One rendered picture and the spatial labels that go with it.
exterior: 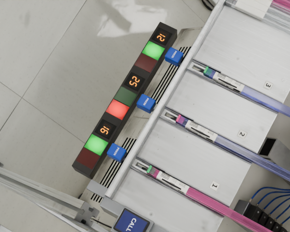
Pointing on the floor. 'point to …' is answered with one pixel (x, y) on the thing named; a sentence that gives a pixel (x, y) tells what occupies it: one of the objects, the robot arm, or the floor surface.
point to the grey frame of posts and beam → (44, 195)
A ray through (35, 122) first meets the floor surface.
